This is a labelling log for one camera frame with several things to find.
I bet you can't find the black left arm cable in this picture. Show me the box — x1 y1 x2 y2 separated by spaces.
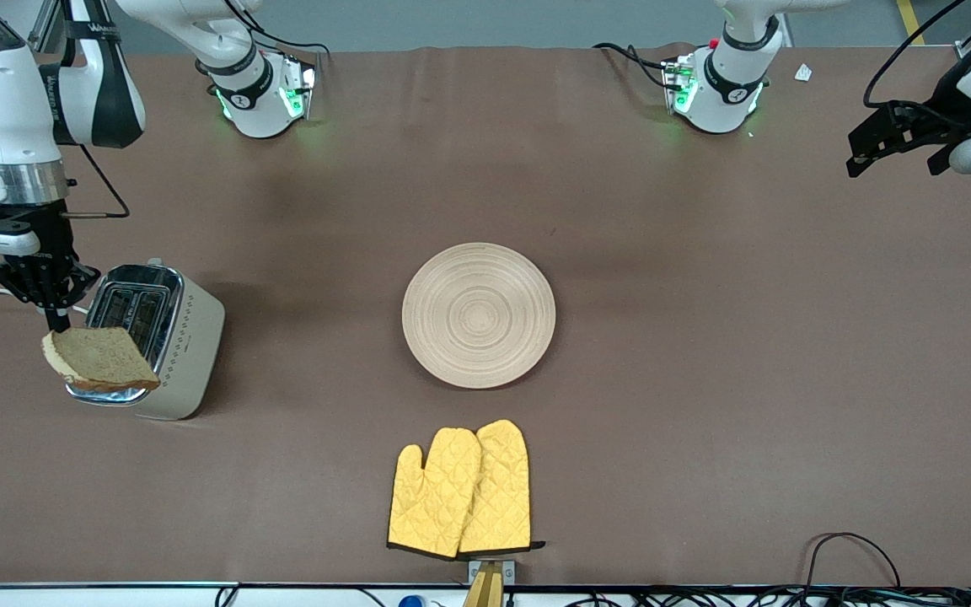
863 0 971 109

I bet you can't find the wooden bracket with metal plate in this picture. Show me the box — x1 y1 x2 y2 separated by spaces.
462 560 517 607

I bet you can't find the aluminium frame profile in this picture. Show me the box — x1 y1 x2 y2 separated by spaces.
0 0 69 53

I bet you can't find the black looped cable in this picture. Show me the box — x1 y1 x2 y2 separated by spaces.
804 532 904 591

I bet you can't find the cream and chrome toaster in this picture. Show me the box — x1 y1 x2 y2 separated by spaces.
65 258 226 422

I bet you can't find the round light wooden plate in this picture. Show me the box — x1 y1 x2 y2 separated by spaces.
402 242 557 390

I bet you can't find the black left base cable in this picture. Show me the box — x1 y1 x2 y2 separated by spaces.
593 42 673 90

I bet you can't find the brown-crusted toast slice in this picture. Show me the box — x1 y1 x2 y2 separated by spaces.
40 326 162 394

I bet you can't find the yellow quilted oven mitt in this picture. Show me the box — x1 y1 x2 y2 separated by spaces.
387 427 483 560
459 419 546 556

